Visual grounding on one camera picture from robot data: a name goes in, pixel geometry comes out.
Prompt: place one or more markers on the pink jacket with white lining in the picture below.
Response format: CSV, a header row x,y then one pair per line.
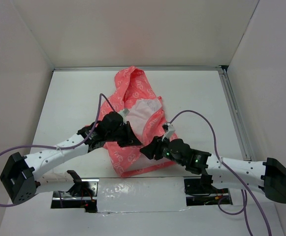
x,y
146,117

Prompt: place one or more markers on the aluminium frame rail right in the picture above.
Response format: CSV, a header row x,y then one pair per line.
x,y
235,114

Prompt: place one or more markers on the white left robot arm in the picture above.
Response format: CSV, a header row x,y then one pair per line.
x,y
24,176

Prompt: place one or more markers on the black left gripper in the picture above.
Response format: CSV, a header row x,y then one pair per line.
x,y
131,139

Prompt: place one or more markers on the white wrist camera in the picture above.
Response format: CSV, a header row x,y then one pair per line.
x,y
123,113
168,129

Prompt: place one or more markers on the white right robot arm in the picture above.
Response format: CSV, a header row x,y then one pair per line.
x,y
266,177

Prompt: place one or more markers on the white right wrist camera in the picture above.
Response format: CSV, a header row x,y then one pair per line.
x,y
168,129

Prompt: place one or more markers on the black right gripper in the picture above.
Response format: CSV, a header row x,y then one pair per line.
x,y
154,148

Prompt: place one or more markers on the aluminium frame rail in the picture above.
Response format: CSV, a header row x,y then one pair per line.
x,y
147,68
235,114

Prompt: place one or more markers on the aluminium frame rail back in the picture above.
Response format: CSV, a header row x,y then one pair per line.
x,y
147,68

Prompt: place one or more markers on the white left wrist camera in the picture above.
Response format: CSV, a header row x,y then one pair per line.
x,y
123,113

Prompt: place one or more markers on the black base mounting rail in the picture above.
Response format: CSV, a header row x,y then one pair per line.
x,y
196,195

